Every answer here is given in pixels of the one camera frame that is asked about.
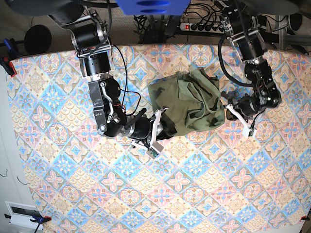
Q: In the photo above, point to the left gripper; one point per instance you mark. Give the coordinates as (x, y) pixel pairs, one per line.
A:
(245, 106)

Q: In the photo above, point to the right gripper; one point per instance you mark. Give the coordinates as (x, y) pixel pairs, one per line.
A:
(142, 129)

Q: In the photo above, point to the green t-shirt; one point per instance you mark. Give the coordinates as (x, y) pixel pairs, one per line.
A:
(193, 101)

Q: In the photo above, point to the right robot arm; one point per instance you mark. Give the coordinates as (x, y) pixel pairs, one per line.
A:
(90, 38)

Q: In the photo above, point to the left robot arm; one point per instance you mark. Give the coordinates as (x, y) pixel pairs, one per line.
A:
(241, 29)

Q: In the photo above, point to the patterned tablecloth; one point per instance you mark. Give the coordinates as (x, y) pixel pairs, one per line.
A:
(211, 182)

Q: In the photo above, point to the white power strip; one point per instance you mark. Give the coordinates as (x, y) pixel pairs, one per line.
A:
(204, 28)

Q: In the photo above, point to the orange clamp lower right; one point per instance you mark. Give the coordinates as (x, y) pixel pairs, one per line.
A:
(305, 218)

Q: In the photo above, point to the blue clamp lower left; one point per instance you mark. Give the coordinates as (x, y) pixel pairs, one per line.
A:
(36, 219)

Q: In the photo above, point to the blue clamp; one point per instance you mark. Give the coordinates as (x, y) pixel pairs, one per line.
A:
(36, 219)
(5, 61)

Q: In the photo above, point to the black round stool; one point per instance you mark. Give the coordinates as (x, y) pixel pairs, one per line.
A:
(37, 40)

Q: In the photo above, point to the blue clamp upper left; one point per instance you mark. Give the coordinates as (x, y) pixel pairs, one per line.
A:
(5, 61)

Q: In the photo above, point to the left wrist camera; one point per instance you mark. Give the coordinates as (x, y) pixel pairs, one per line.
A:
(247, 132)

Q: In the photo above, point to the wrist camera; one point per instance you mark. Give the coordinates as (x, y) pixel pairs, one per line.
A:
(247, 132)
(154, 150)

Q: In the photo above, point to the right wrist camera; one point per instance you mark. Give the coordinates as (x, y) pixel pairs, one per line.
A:
(154, 150)

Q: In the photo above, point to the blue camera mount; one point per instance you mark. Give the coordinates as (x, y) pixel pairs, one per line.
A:
(153, 7)

